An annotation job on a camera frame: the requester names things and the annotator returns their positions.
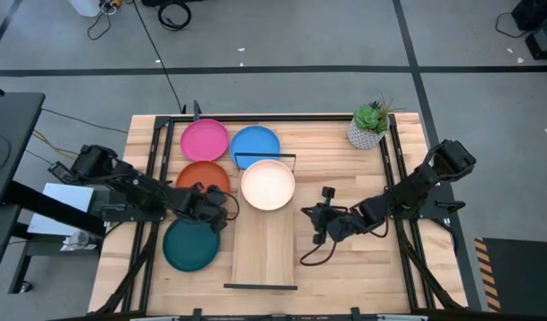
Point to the pink plate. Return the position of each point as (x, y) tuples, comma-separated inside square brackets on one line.
[(204, 140)]

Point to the orange plate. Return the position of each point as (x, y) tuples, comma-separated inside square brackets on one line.
[(201, 175)]

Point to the blue plate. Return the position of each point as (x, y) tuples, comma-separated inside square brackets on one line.
[(255, 140)]

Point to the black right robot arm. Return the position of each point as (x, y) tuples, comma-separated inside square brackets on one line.
[(416, 183)]

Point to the white box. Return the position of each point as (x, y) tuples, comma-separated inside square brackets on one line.
[(63, 196)]

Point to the black equipment case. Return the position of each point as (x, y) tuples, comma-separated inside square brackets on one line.
[(536, 11)]

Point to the white machine in background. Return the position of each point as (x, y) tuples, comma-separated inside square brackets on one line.
[(83, 6)]

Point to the black equipment box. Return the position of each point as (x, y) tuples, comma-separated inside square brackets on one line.
[(545, 42)]

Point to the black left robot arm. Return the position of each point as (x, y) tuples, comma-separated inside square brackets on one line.
[(139, 187)]

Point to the wooden shelf with black frame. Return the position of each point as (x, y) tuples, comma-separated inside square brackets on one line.
[(264, 249)]

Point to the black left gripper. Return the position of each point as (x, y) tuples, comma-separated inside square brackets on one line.
[(199, 205)]

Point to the teal plate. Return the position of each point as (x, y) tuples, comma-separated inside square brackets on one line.
[(188, 247)]

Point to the black mat with hazard stripes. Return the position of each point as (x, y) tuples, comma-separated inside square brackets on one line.
[(523, 276)]

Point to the black aluminium table frame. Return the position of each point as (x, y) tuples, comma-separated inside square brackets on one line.
[(277, 117)]

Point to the succulent plant in white pot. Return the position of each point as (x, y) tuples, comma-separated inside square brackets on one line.
[(367, 118)]

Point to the black side desk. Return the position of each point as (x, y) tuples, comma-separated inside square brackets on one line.
[(14, 134)]

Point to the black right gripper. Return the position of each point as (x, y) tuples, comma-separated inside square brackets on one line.
[(344, 223)]

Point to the clear plastic bottle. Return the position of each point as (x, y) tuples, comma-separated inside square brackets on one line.
[(77, 241)]

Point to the cream plate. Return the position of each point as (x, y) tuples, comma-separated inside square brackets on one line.
[(267, 185)]

